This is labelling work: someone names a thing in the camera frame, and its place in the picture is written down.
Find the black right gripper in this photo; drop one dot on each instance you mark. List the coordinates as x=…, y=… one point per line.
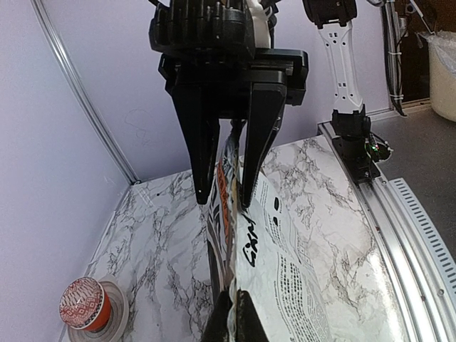
x=218, y=61

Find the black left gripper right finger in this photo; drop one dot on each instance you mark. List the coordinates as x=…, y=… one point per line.
x=248, y=324

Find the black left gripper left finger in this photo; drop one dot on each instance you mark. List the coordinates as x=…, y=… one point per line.
x=216, y=329

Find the white brown pet food bag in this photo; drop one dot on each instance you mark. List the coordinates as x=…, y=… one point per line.
x=259, y=249

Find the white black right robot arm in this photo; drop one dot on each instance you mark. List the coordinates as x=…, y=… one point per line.
x=333, y=20

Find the white tape roll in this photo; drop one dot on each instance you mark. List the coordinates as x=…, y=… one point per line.
x=116, y=325

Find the red patterned ceramic bowl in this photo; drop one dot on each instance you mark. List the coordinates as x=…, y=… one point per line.
x=85, y=305

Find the white plastic bin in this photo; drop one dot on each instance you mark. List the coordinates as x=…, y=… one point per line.
x=441, y=46

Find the aluminium front frame rail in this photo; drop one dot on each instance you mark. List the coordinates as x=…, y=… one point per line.
x=419, y=264

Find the right aluminium frame post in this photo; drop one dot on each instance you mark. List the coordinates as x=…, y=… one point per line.
x=81, y=95

